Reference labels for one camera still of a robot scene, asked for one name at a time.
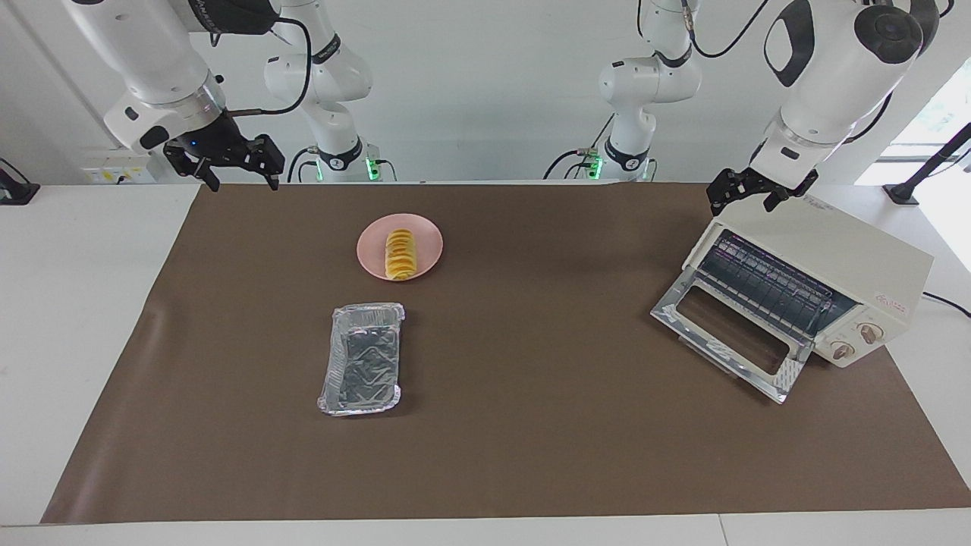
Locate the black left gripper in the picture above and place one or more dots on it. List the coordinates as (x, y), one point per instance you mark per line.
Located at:
(777, 178)

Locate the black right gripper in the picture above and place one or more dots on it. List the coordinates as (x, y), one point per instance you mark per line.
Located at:
(220, 145)

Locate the golden ridged bread loaf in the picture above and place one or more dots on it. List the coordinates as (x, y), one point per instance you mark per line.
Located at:
(400, 254)

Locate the silver foil baking tray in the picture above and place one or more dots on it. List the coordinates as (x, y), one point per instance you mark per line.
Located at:
(364, 364)

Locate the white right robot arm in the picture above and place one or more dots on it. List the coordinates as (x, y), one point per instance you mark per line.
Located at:
(152, 61)

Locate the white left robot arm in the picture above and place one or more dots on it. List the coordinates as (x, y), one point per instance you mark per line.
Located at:
(827, 91)

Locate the cream toaster oven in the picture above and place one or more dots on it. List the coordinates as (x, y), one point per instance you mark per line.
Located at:
(850, 250)

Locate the glass oven door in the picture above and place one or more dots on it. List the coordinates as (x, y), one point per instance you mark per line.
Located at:
(667, 309)

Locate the beige oven knob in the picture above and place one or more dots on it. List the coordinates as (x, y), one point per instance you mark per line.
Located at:
(842, 351)
(871, 334)

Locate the pink round plate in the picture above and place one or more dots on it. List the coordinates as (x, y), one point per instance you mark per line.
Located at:
(372, 258)

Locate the black table clamp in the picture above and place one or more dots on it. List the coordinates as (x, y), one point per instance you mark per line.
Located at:
(15, 193)

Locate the brown table mat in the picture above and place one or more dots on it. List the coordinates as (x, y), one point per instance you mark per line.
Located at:
(531, 440)

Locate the white wall power outlet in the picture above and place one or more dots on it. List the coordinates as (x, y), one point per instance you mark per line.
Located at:
(114, 174)

